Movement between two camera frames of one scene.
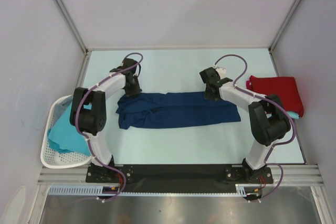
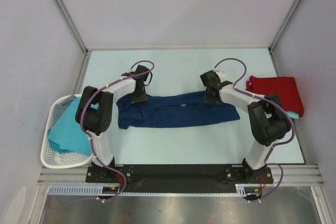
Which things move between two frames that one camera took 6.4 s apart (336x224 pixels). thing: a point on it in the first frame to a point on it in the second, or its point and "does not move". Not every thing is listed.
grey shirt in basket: [61, 107] does not move
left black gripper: [135, 92] to [143, 98]
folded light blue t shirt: [293, 115] does not move
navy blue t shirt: [148, 109] does not move
